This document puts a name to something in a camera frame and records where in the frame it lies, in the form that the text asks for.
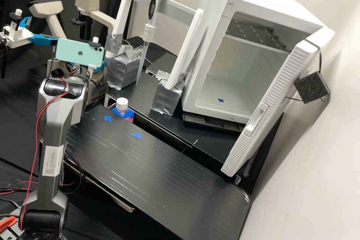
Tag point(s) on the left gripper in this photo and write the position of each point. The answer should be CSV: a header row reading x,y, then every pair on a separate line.
x,y
18,35

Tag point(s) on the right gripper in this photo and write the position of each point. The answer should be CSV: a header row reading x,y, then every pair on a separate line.
x,y
90,71

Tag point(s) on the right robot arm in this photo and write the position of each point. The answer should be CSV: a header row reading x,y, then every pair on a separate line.
x,y
53,127

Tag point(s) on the small bottle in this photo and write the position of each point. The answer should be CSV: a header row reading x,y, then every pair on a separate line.
x,y
122,102

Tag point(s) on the blue bottle holder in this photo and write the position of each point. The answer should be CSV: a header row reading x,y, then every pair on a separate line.
x,y
116,111

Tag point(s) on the black platform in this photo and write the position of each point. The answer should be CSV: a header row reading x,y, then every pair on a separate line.
x,y
146,96
160,64
157,175

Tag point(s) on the pipette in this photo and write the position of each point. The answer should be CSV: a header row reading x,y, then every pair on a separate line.
x,y
153,6

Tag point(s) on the white pipette stand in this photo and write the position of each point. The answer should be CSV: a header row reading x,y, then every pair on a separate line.
x,y
180,62

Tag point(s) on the white incubator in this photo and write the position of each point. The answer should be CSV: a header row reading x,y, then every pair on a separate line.
x,y
253,6

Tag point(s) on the incubator door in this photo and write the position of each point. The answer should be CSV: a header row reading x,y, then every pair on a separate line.
x,y
270,116

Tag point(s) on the right wrist camera phone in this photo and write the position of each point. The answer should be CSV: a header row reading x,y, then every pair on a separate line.
x,y
76,50

